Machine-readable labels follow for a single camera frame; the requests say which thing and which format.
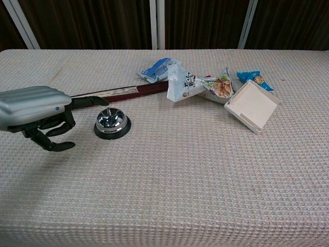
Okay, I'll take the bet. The cream square plastic tray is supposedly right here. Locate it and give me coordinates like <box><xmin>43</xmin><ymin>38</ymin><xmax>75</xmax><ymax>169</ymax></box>
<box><xmin>224</xmin><ymin>79</ymin><xmax>281</xmax><ymax>135</ymax></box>

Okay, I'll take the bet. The white vertical frame post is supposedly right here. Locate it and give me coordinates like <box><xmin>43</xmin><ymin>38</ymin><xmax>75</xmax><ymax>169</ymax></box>
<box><xmin>149</xmin><ymin>0</ymin><xmax>166</xmax><ymax>50</ymax></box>

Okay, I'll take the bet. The small blue snack packet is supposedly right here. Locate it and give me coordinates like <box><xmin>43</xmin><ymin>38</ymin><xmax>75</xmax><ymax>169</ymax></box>
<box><xmin>236</xmin><ymin>70</ymin><xmax>275</xmax><ymax>92</ymax></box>

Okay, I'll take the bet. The dark red folded hand fan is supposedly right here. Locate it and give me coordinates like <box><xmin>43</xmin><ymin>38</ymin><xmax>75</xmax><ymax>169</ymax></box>
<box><xmin>70</xmin><ymin>81</ymin><xmax>170</xmax><ymax>103</ymax></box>

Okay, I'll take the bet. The grey snack bag chips picture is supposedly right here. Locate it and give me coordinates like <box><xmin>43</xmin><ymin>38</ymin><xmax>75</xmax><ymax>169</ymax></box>
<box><xmin>196</xmin><ymin>67</ymin><xmax>236</xmax><ymax>105</ymax></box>

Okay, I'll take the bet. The white slanted frame bar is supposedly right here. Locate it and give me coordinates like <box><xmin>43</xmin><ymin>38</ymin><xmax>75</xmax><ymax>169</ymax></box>
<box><xmin>2</xmin><ymin>0</ymin><xmax>41</xmax><ymax>50</ymax></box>
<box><xmin>237</xmin><ymin>0</ymin><xmax>259</xmax><ymax>49</ymax></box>

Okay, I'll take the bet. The beige waffle weave tablecloth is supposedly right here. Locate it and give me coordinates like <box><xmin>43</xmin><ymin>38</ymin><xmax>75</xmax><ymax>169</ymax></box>
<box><xmin>0</xmin><ymin>48</ymin><xmax>329</xmax><ymax>247</ymax></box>

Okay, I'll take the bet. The dark brown curtain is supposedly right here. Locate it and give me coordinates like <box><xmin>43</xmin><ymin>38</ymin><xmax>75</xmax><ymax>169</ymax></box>
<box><xmin>0</xmin><ymin>0</ymin><xmax>329</xmax><ymax>51</ymax></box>

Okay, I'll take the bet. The blue white plastic package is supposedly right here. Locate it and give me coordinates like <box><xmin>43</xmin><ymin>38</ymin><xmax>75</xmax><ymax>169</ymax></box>
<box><xmin>136</xmin><ymin>57</ymin><xmax>180</xmax><ymax>83</ymax></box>

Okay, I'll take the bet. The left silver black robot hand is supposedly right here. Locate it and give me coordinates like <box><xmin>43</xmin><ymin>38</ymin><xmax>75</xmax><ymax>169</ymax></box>
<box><xmin>0</xmin><ymin>85</ymin><xmax>109</xmax><ymax>152</ymax></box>

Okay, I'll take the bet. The white snack bag black print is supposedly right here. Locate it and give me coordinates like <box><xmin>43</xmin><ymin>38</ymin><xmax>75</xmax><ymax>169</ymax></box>
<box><xmin>166</xmin><ymin>63</ymin><xmax>206</xmax><ymax>103</ymax></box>

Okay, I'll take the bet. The chrome call bell black base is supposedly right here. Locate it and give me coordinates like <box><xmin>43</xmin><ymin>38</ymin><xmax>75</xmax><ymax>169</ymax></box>
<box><xmin>94</xmin><ymin>107</ymin><xmax>132</xmax><ymax>140</ymax></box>

